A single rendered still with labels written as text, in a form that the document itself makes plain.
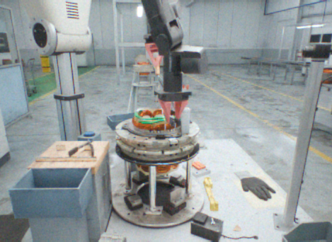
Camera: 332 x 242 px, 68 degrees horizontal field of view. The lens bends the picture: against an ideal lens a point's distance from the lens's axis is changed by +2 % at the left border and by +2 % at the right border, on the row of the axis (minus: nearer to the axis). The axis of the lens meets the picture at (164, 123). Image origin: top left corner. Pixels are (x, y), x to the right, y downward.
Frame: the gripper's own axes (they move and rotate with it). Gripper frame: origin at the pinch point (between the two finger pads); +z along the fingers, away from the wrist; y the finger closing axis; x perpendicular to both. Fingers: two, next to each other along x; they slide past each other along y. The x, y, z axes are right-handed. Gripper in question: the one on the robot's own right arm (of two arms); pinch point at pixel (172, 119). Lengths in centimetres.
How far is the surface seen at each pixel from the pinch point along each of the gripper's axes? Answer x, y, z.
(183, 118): 6.9, 6.7, 2.1
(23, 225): 123, -81, 114
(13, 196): -7.8, -43.7, 12.9
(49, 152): 12.2, -37.5, 10.7
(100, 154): 5.3, -22.4, 10.8
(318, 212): 61, 159, 116
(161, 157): 3.5, -2.5, 14.0
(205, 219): -7.0, 9.5, 34.1
